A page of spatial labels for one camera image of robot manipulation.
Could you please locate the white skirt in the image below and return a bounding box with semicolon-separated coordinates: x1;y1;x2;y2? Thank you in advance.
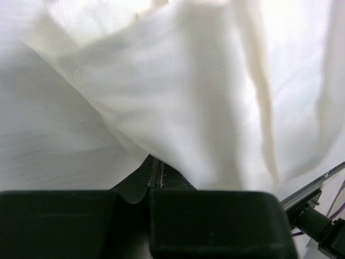
1;1;344;190

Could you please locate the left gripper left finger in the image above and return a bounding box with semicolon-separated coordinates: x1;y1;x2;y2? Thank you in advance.
1;156;160;258

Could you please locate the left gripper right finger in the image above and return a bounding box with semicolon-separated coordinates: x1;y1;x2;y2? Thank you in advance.
148;161;298;258

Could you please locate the aluminium table rail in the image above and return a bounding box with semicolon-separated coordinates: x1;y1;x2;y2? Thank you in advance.
281;162;344;210

